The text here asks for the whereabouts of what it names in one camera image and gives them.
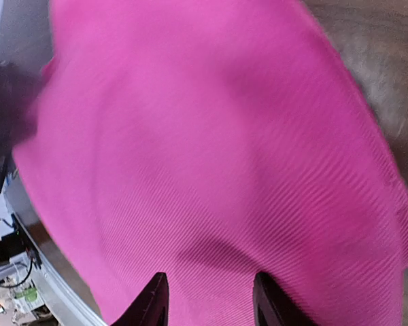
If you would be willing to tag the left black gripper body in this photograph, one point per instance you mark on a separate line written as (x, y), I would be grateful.
(18, 90)

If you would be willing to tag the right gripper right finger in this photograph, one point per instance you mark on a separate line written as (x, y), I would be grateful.
(273, 306)

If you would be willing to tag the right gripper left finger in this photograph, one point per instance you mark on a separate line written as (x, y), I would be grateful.
(150, 307)

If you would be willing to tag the pink shirt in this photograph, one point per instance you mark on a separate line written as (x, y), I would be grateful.
(211, 140)

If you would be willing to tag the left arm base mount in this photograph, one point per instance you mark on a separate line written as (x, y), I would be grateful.
(17, 242)

